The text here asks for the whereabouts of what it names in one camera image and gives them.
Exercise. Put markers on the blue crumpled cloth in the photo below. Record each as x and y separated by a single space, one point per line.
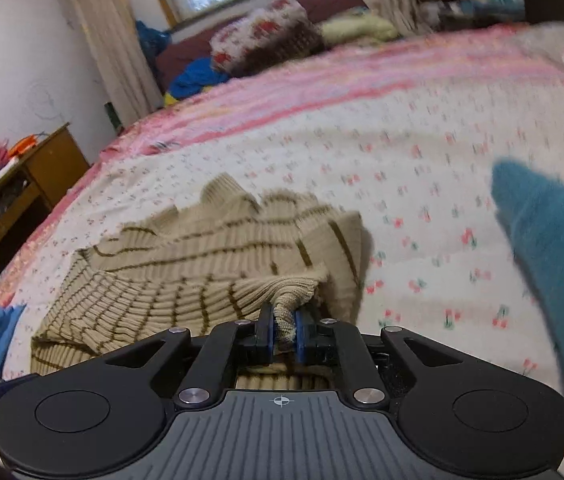
197 77

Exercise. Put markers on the dark green object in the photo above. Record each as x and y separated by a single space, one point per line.
110 116

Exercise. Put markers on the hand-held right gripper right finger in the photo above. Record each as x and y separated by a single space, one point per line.
301 335

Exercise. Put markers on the orange plastic item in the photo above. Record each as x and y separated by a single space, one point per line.
24 144

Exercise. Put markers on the bed with cherry print sheet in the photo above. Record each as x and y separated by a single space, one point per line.
412 135

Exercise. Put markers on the pale green pillow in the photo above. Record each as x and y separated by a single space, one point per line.
357 25

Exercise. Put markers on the blue patterned bag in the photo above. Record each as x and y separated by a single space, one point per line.
152 37

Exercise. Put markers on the cluttered dark nightstand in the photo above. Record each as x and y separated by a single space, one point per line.
462 12

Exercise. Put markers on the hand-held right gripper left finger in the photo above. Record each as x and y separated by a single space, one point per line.
268 330

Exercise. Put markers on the beige striped knit sweater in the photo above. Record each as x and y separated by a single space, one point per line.
162 280

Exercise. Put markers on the floral red pillow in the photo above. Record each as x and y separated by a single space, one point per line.
262 35

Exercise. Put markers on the teal fleece garment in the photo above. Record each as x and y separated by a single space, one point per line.
562 285

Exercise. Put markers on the wooden desk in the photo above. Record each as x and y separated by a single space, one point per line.
57 160

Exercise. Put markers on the dark red daybed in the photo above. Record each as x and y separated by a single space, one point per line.
187 47

